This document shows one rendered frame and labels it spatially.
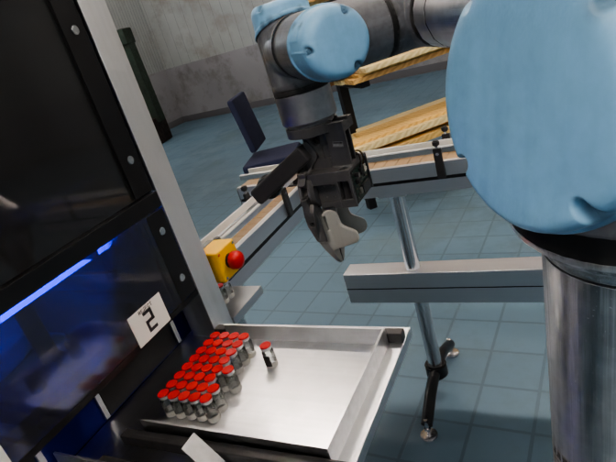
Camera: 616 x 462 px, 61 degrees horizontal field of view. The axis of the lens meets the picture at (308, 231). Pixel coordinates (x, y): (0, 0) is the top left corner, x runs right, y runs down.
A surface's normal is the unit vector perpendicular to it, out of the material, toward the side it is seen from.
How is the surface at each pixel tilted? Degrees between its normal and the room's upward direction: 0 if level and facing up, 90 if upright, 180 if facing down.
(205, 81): 90
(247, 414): 0
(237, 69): 90
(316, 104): 90
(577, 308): 90
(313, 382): 0
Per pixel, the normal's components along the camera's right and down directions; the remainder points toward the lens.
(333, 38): 0.33, 0.28
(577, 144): -0.94, 0.24
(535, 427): -0.27, -0.88
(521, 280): -0.40, 0.46
